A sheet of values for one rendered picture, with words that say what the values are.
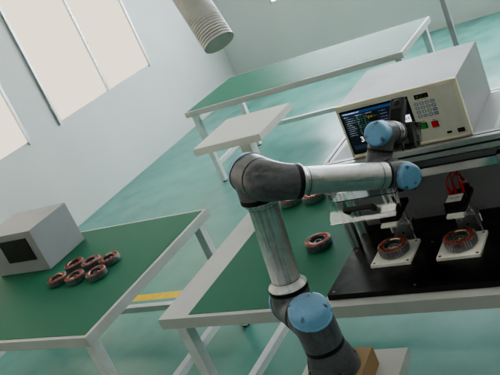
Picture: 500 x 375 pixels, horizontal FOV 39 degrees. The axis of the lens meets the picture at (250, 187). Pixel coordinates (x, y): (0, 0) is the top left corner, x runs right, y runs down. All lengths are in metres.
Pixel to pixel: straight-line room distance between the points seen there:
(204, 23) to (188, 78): 5.93
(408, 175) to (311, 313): 0.45
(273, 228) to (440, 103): 0.77
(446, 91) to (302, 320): 0.92
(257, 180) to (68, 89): 5.99
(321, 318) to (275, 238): 0.25
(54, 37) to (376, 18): 3.95
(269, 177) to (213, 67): 8.07
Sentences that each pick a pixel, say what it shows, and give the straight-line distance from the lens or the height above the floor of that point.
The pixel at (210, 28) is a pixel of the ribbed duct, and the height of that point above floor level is 1.65.
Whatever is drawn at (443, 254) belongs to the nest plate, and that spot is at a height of 0.78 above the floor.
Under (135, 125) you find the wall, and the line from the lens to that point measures 8.30.
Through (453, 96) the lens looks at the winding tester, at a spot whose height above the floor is 1.26.
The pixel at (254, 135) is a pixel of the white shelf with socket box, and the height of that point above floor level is 1.20.
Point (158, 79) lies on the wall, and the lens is 8.82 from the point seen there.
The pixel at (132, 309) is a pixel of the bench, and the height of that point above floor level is 0.19.
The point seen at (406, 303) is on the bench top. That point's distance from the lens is 2.36.
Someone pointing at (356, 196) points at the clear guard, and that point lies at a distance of 2.39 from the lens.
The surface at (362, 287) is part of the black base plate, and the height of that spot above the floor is 0.77.
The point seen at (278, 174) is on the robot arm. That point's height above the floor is 1.42.
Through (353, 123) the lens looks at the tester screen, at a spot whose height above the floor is 1.25.
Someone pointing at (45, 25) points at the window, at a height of 1.91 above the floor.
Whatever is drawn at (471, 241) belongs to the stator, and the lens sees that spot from 2.44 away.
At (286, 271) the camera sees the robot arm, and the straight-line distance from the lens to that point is 2.00.
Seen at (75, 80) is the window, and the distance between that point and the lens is 7.80.
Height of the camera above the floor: 2.00
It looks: 19 degrees down
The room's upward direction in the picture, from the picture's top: 24 degrees counter-clockwise
